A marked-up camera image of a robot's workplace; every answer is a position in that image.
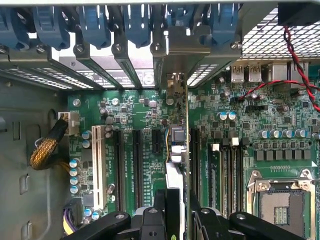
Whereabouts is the long black expansion slot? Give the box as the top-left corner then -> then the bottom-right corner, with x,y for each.
115,128 -> 127,212
132,128 -> 144,209
190,127 -> 201,201

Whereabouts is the black RAM slot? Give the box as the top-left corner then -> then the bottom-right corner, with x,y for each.
222,136 -> 244,216

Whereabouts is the silver CPU socket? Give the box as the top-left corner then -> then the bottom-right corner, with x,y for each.
246,169 -> 317,240

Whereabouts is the white expansion slot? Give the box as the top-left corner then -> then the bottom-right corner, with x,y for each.
91,124 -> 108,210

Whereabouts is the short black expansion slot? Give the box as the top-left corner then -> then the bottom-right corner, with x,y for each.
151,129 -> 163,154

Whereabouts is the green Dell motherboard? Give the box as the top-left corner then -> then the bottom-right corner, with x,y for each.
66,59 -> 320,240

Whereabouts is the silver USB port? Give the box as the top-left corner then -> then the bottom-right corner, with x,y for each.
247,64 -> 263,84
230,64 -> 246,84

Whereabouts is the metal expansion slot cover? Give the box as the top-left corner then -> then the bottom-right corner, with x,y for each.
111,42 -> 144,90
73,43 -> 125,90

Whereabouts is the open grey PC case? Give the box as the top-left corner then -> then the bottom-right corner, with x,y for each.
0,0 -> 320,240

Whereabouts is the blue slot retention clip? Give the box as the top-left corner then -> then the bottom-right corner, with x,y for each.
123,4 -> 152,49
211,3 -> 240,47
79,4 -> 112,50
32,5 -> 71,51
0,7 -> 30,51

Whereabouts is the purple yellow wire plug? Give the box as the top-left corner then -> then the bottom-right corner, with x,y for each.
62,198 -> 84,236

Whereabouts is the braided black yellow power cable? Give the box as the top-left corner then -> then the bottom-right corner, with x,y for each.
28,111 -> 81,171

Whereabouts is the red black twisted wire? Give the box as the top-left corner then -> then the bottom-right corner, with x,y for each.
238,26 -> 320,113

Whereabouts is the small black case switch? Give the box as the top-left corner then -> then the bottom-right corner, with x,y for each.
277,2 -> 320,27

